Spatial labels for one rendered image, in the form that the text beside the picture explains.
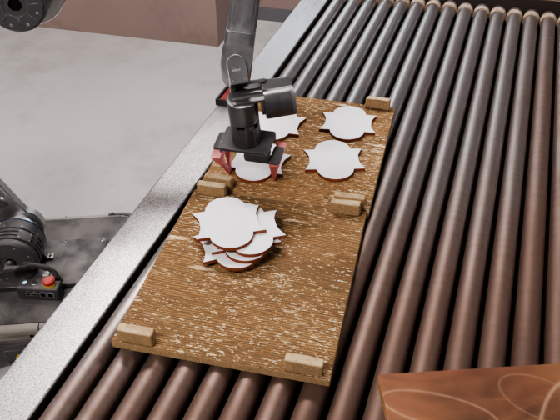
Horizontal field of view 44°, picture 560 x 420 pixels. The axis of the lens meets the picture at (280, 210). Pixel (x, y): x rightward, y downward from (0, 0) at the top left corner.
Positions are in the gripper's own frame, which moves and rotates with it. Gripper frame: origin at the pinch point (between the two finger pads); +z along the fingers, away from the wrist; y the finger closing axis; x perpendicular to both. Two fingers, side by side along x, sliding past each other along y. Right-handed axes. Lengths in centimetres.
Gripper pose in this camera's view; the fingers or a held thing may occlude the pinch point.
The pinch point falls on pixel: (252, 172)
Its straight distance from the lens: 143.0
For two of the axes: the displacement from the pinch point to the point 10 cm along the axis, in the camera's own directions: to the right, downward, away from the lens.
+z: 0.7, 6.6, 7.5
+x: 2.4, -7.4, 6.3
